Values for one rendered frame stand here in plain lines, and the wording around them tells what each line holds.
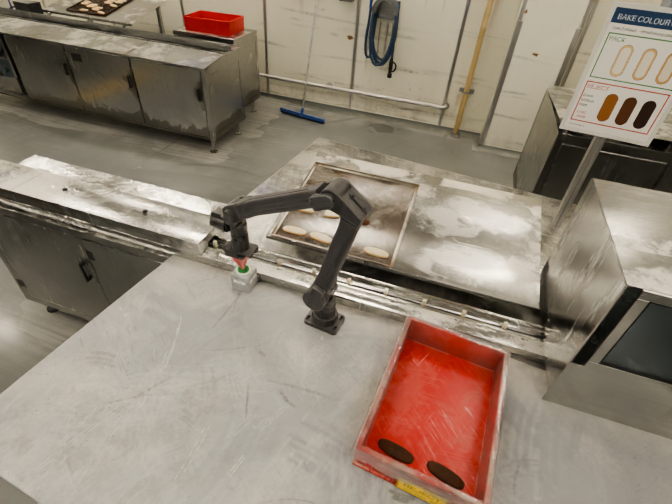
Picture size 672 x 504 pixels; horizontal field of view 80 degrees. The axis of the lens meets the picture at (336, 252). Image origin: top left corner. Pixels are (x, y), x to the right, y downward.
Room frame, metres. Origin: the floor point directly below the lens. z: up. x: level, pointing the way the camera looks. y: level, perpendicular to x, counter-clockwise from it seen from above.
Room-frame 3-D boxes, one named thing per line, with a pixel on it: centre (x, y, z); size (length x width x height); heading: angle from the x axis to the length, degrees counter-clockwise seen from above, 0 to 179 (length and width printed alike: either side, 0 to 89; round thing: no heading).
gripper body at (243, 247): (1.04, 0.32, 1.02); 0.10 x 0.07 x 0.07; 74
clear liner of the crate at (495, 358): (0.60, -0.31, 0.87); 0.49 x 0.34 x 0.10; 159
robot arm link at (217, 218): (1.06, 0.36, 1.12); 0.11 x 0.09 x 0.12; 66
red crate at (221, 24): (4.66, 1.45, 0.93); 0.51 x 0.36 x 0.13; 78
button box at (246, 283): (1.05, 0.32, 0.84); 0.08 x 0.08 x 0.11; 74
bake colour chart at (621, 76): (1.59, -1.03, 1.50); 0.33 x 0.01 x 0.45; 69
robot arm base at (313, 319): (0.91, 0.02, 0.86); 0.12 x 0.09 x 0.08; 68
